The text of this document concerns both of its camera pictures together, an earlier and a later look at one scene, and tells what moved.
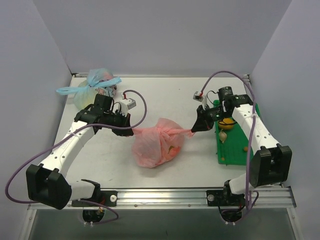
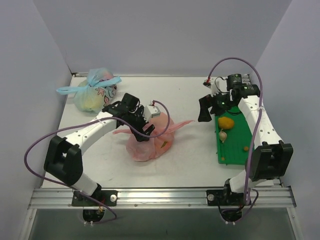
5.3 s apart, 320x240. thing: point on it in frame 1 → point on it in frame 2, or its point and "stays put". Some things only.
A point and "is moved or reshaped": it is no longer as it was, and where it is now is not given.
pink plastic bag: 152,146 is moved or reshaped
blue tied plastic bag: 100,81 stays put
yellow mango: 226,123 stays put
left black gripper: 121,124 → 139,125
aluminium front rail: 270,197 stays put
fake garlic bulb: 222,136 stays put
